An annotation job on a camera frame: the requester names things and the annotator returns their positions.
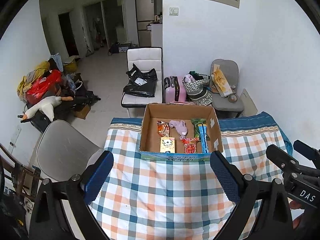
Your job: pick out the tape roll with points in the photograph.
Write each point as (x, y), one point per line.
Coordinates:
(233, 98)

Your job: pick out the person's right hand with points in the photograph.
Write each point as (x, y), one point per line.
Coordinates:
(296, 205)

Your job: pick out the yellow storage box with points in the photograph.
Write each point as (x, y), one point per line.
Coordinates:
(70, 66)

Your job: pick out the green cloth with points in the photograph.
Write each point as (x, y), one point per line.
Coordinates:
(196, 75)

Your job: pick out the white goose plush toy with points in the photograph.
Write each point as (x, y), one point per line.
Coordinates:
(46, 106)

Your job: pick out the black plastic bag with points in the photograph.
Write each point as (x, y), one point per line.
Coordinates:
(141, 83)

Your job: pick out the wall switch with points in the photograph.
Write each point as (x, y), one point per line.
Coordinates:
(174, 11)

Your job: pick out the pink suitcase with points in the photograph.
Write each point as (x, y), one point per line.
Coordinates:
(175, 90)

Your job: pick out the black duffel bag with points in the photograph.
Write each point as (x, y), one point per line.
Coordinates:
(82, 96)

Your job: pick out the white leaning board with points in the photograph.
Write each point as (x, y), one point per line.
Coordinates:
(249, 101)

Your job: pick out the white padded chair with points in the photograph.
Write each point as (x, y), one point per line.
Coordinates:
(145, 56)

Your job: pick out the yellow cloth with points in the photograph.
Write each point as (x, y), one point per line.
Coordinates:
(32, 76)

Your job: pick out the blue long snack packet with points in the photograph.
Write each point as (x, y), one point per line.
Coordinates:
(203, 140)

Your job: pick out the purple sock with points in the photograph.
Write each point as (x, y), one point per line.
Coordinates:
(180, 128)

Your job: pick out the small black bag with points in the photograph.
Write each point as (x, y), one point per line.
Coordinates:
(113, 48)

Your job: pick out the white cabinet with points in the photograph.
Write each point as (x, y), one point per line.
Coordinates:
(157, 35)

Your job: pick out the yellow paper bag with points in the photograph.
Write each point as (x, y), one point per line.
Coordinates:
(221, 81)

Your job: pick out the orange cartoon snack packet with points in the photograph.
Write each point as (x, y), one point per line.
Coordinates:
(163, 129)

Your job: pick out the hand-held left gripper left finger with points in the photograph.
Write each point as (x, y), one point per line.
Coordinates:
(98, 175)

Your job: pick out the brown cardboard box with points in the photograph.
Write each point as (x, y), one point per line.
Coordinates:
(83, 111)

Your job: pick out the dark patterned cloth bag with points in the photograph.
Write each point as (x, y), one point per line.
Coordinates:
(201, 97)

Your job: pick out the red snack packet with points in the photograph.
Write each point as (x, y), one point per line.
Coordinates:
(190, 146)

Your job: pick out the black equipment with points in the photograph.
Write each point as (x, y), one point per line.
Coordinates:
(11, 217)

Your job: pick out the light blue cloth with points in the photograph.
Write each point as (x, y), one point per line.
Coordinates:
(57, 60)

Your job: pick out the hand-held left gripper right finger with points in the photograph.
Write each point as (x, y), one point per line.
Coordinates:
(225, 177)

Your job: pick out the grey shell chair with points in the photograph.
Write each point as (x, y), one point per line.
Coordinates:
(65, 152)

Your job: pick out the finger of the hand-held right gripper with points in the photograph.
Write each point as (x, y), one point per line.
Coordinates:
(278, 156)
(306, 152)

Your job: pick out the green snack packet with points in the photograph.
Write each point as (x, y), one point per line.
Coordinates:
(197, 123)

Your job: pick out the white wall socket strip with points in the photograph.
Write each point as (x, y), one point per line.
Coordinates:
(15, 138)

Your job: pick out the dark wooden chair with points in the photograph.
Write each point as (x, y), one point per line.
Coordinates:
(17, 175)

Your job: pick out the patterned tote bag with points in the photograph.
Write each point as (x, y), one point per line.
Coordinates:
(196, 85)

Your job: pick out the grey padded chair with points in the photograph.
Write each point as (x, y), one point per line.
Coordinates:
(228, 72)

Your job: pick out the checked blanket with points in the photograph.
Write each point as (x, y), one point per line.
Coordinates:
(160, 195)

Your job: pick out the yellow tissue pack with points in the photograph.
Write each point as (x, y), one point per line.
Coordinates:
(167, 145)

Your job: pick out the black suitcase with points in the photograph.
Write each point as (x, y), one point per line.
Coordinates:
(37, 123)

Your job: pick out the red plastic bag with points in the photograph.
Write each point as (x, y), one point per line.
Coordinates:
(42, 86)

